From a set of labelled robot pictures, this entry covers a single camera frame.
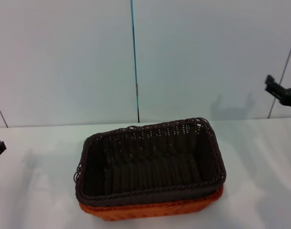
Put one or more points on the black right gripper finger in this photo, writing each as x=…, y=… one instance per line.
x=273, y=87

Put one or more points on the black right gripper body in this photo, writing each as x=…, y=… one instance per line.
x=290, y=96

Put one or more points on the dark brown woven basket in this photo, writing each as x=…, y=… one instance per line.
x=150, y=167

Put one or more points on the orange woven plastic basket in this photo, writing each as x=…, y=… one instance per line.
x=150, y=210

